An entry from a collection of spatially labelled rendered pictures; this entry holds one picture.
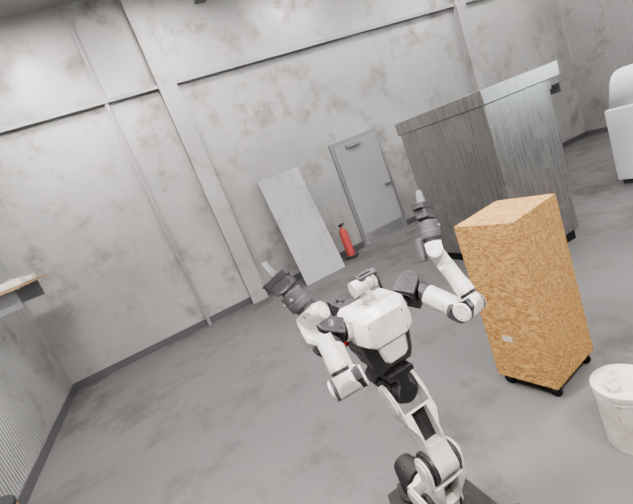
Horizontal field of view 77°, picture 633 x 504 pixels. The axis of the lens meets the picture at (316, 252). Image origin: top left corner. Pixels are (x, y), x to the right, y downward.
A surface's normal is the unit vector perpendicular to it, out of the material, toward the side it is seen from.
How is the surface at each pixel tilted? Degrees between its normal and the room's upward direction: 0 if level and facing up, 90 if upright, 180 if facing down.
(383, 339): 90
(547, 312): 90
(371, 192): 90
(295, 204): 77
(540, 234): 90
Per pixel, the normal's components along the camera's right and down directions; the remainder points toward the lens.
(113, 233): 0.39, 0.06
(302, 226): 0.29, -0.15
